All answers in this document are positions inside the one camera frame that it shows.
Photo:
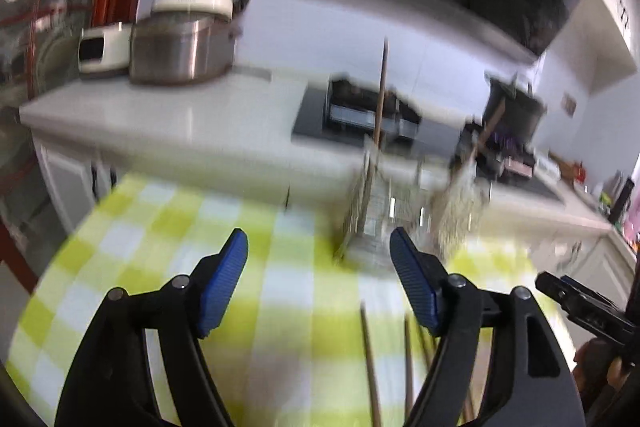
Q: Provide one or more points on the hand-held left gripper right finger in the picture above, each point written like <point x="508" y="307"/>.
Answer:
<point x="415" y="282"/>

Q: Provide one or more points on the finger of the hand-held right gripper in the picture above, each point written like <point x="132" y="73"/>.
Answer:
<point x="590" y="294"/>
<point x="575" y="312"/>

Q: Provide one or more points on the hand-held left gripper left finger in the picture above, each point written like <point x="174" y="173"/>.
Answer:
<point x="220" y="287"/>

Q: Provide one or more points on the person's right hand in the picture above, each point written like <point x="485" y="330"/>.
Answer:
<point x="617" y="372"/>

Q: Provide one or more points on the pink plastic object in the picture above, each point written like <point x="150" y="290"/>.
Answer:
<point x="634" y="217"/>

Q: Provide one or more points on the dark bottle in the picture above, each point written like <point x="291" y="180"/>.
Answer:
<point x="622" y="199"/>

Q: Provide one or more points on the red container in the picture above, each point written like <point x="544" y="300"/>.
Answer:
<point x="579" y="172"/>

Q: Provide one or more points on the brown woven basket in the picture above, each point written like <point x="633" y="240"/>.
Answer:
<point x="562" y="166"/>

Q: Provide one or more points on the black burner grate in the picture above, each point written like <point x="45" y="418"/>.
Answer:
<point x="505" y="157"/>
<point x="355" y="107"/>

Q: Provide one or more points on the white kitchen counter cabinets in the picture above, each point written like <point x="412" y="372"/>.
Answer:
<point x="150" y="122"/>

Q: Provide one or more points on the black glass gas hob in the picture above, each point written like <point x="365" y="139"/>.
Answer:
<point x="310" y="117"/>

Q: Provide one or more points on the black pot with lid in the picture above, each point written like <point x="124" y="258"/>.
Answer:
<point x="520" y="112"/>

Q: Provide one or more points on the silver rice cooker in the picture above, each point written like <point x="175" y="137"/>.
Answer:
<point x="180" y="52"/>

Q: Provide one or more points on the small white appliance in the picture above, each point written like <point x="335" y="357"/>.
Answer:
<point x="102" y="49"/>

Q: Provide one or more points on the wall socket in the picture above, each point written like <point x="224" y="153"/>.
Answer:
<point x="570" y="103"/>

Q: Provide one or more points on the white wall cabinet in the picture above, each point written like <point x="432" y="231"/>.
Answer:
<point x="610" y="47"/>

